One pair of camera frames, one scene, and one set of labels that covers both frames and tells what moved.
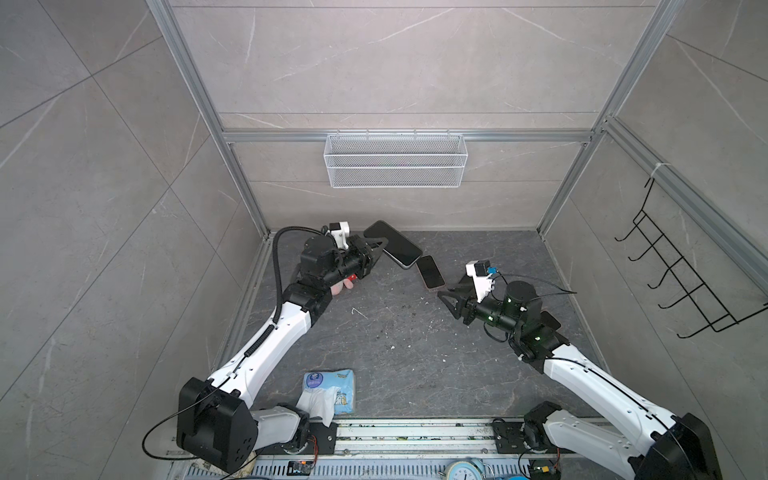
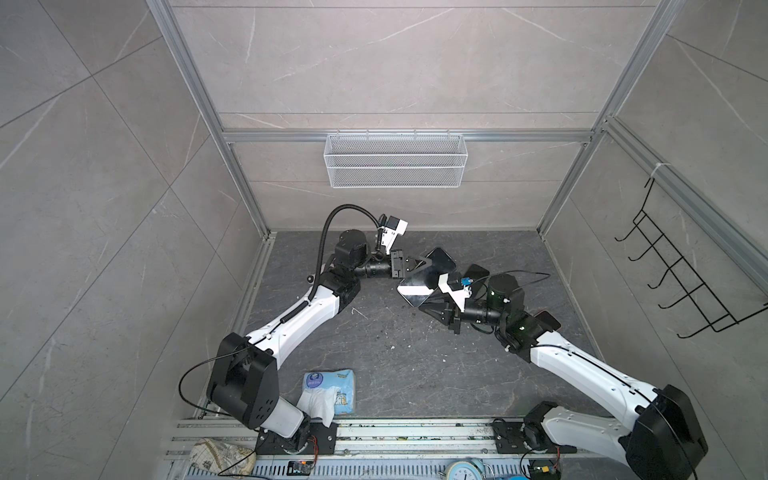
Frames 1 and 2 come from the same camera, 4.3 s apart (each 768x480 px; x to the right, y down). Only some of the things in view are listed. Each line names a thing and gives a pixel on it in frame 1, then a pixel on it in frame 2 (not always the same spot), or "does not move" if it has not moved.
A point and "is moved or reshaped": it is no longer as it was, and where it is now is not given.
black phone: [397, 246] is moved or reshaped
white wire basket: [395, 161] does not move
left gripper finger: [376, 244] -> [415, 262]
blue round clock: [471, 469] does not move
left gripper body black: [355, 261] -> [395, 269]
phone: [548, 321] does not move
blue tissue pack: [327, 393] does not move
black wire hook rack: [710, 307] does not move
